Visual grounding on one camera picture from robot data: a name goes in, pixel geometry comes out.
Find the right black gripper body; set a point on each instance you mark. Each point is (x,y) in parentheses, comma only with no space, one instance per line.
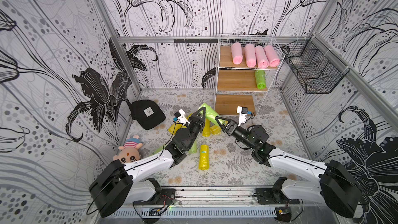
(229,127)

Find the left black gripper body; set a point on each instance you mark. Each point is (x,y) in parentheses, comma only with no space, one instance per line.
(193,129)

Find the green roll front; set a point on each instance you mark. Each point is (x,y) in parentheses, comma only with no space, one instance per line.
(211,114)

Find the pale green roll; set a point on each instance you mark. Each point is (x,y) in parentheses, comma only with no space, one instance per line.
(194,148)

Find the green roll sideways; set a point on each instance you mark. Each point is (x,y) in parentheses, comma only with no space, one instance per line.
(260,77)

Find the pink roll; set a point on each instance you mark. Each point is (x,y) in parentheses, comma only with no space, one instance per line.
(250,55)
(237,53)
(262,60)
(272,56)

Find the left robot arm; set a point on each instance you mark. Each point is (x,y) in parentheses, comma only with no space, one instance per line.
(131,182)

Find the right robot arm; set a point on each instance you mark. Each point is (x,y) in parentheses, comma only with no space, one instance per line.
(327,183)

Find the yellow roll far left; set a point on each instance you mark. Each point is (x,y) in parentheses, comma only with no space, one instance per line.
(174,128)

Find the yellow roll with label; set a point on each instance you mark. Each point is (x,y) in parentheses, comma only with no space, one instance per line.
(215,130)

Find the yellow roll upright middle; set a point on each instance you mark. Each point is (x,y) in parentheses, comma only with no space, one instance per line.
(206,130)

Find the yellow roll front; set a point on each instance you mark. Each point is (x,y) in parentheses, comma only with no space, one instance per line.
(204,158)

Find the black cap with label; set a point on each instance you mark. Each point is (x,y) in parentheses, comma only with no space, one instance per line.
(147,113)

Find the pink plush toy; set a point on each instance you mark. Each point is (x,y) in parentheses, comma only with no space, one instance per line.
(129,152)

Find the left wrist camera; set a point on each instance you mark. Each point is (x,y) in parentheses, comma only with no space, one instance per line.
(180,118)

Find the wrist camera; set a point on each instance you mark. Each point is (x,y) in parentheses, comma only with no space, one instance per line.
(180,118)
(244,115)

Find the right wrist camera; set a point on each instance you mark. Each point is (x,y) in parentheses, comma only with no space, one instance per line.
(244,115)

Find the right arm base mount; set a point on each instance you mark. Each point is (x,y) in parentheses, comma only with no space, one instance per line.
(268,196)

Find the white wire three-tier shelf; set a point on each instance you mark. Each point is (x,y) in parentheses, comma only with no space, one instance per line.
(236,84)

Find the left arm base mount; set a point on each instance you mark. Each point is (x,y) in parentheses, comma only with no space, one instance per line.
(161,196)

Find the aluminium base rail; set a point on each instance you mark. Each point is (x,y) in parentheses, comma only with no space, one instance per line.
(214,196)

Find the white slotted cable duct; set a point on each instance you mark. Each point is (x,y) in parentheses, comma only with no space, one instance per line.
(198,212)

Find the black wire wall basket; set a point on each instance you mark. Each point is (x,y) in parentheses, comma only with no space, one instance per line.
(312,66)

